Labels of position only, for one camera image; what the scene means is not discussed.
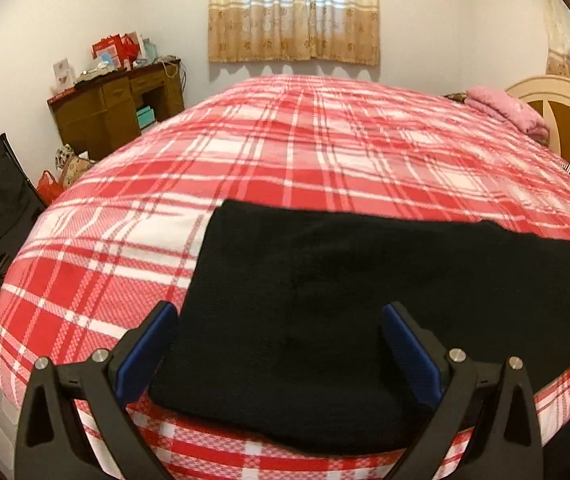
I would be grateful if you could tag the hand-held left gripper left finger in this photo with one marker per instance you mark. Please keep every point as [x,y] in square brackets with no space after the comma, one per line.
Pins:
[145,355]

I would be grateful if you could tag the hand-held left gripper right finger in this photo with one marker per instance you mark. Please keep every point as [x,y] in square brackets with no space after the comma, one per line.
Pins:
[410,355]

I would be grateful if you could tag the black pants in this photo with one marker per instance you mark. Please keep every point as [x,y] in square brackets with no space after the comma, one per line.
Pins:
[315,285]

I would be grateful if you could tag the red plastic bag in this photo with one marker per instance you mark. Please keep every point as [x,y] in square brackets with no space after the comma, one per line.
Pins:
[51,189]

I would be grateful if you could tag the patterned tote bag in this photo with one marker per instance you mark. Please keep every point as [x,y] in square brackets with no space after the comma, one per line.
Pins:
[75,167]

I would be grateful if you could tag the teal box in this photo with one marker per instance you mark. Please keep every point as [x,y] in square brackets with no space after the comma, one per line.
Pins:
[146,117]

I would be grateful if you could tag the bed with red plaid sheet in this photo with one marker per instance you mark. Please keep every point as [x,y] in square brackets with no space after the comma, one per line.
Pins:
[265,150]

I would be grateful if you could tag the brown wooden desk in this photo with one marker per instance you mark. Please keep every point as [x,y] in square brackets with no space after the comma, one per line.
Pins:
[95,115]

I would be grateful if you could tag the brown patterned cloth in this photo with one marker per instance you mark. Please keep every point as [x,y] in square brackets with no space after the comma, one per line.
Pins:
[455,96]

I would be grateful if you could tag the pink folded blanket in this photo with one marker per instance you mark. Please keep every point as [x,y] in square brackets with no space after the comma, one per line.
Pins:
[505,105]

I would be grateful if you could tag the red flat box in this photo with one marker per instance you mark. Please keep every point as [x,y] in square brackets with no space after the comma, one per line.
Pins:
[61,96]

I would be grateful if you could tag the white greeting card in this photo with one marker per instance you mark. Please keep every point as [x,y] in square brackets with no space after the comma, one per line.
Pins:
[64,72]

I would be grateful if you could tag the cream wooden headboard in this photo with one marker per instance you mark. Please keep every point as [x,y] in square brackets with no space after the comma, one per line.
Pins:
[540,87]

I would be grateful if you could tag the pale blue box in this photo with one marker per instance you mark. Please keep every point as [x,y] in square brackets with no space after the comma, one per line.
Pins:
[150,51]

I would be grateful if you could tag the red gift bag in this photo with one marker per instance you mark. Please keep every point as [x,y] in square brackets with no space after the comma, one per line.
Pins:
[131,50]
[107,52]

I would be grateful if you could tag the yellow floral window curtain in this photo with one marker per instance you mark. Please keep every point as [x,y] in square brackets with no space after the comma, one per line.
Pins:
[290,10]

